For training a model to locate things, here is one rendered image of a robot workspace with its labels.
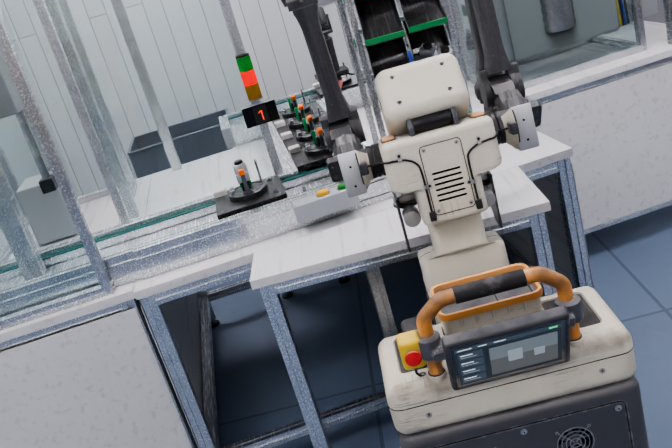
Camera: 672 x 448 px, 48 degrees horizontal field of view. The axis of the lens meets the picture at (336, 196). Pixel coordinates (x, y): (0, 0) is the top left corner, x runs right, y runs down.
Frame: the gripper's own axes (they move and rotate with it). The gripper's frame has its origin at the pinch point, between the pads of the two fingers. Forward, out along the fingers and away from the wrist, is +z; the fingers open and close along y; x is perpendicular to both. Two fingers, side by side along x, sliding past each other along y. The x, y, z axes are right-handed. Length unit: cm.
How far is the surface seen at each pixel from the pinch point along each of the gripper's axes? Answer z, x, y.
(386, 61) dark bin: -1.1, -25.9, -23.0
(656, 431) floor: 122, 49, -64
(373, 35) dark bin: -12.8, -16.9, -19.0
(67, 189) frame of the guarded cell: 1, 3, 87
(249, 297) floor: 128, -145, 57
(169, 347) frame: 60, 8, 76
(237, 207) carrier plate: 26.9, -7.8, 41.3
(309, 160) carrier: 27.8, -34.9, 12.0
